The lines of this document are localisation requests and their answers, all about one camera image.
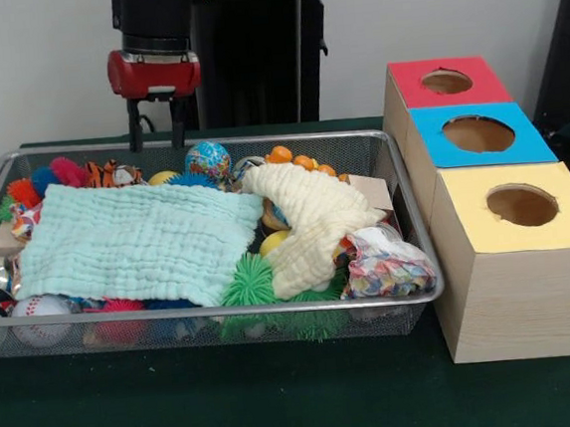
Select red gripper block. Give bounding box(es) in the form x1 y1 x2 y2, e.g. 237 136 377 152
105 43 208 155

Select orange tiger plush toy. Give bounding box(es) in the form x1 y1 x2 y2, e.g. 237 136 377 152
85 156 147 191

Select shallow clear mesh bin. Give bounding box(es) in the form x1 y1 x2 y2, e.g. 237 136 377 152
0 113 448 371

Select wooden box with three holes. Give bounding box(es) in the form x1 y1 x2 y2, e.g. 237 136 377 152
378 46 570 371

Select blue globe ball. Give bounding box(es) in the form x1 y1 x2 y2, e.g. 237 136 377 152
183 139 234 186

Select pink spiky ball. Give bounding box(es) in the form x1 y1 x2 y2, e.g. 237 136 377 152
49 155 92 191

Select mint green muslin cloth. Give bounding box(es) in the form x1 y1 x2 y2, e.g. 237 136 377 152
8 165 274 324

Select orange toy building blocks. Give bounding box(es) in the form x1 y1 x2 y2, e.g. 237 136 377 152
265 140 351 188

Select small yellow ball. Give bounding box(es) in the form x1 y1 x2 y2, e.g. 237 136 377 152
258 230 292 259

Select green spiky ball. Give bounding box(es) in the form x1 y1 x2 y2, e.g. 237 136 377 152
216 252 277 311

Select cream yellow muslin cloth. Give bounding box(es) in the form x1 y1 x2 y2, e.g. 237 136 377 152
241 153 391 304

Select white baseball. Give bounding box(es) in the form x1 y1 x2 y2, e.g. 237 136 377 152
10 292 78 350

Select colourful printed packet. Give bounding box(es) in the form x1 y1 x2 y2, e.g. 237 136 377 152
336 223 440 303

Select dark green table cloth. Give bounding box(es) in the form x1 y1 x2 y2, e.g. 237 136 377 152
0 97 570 427

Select black upright panel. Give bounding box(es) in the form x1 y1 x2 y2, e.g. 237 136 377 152
524 0 570 139

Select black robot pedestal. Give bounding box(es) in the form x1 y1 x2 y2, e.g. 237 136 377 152
184 0 359 132

